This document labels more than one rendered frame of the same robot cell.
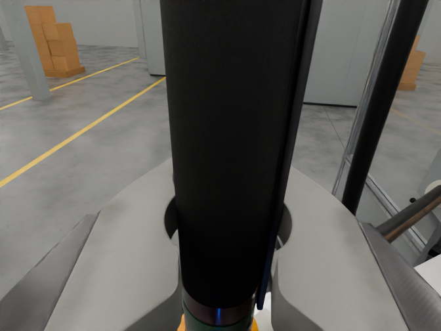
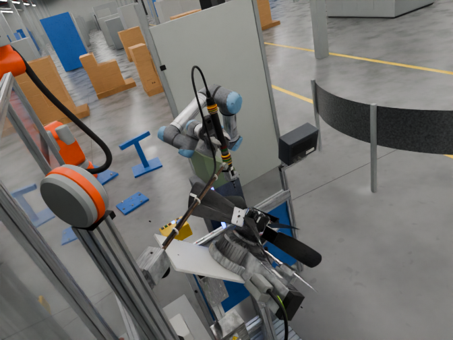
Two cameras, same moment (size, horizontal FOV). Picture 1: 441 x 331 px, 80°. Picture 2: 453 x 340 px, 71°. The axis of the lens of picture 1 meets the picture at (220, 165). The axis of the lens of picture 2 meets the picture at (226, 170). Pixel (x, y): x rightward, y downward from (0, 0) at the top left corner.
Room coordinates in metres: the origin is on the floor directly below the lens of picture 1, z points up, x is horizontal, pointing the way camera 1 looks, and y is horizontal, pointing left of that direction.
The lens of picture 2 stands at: (1.26, -0.52, 2.24)
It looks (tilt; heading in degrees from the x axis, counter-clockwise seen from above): 31 degrees down; 157
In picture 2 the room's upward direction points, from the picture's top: 16 degrees counter-clockwise
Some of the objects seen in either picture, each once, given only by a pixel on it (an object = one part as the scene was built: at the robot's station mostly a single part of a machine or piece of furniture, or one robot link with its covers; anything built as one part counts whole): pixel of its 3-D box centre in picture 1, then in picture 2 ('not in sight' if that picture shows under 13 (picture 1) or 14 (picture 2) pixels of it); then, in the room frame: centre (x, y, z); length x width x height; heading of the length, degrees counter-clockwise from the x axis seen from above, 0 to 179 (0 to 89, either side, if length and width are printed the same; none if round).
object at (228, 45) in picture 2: not in sight; (225, 100); (-1.72, 0.96, 1.10); 1.21 x 0.05 x 2.20; 90
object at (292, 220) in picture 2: not in sight; (294, 237); (-0.28, 0.53, 0.39); 0.04 x 0.04 x 0.78; 0
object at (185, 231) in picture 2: not in sight; (176, 232); (-0.29, -0.29, 1.02); 0.16 x 0.10 x 0.11; 90
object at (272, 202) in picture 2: not in sight; (237, 223); (-0.29, 0.10, 0.82); 0.90 x 0.04 x 0.08; 90
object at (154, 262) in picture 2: not in sight; (150, 266); (0.43, -0.52, 1.52); 0.10 x 0.07 x 0.08; 125
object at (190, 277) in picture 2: not in sight; (200, 300); (-0.29, -0.33, 0.39); 0.04 x 0.04 x 0.78; 0
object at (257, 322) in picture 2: not in sight; (247, 329); (0.21, -0.22, 0.56); 0.19 x 0.04 x 0.04; 90
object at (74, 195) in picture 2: not in sight; (75, 196); (0.48, -0.59, 1.88); 0.17 x 0.15 x 0.16; 0
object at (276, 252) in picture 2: not in sight; (248, 261); (-0.29, 0.10, 0.45); 0.82 x 0.01 x 0.66; 90
